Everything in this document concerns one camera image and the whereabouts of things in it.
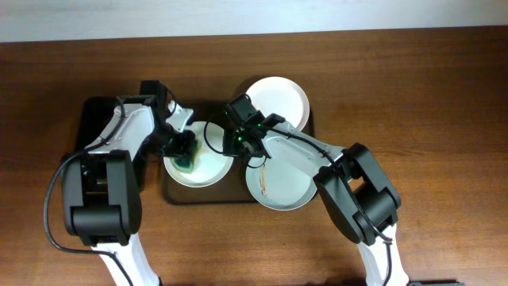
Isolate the green yellow sponge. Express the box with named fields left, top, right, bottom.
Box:
left=171, top=139, right=201, bottom=173

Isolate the white plate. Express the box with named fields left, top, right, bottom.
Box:
left=246, top=76, right=310, bottom=130
left=164, top=122, right=233, bottom=187

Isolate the white plate top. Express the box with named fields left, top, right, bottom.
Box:
left=246, top=76, right=310, bottom=130

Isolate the light blue plate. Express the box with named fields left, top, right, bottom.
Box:
left=245, top=157, right=317, bottom=211

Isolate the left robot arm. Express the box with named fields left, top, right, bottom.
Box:
left=62, top=95, right=196, bottom=285

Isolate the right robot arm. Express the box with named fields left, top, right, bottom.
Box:
left=222, top=122, right=410, bottom=285

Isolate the brown serving tray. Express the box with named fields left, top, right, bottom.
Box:
left=160, top=99, right=318, bottom=206

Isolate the small black tray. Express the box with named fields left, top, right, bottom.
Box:
left=73, top=96, right=146, bottom=191

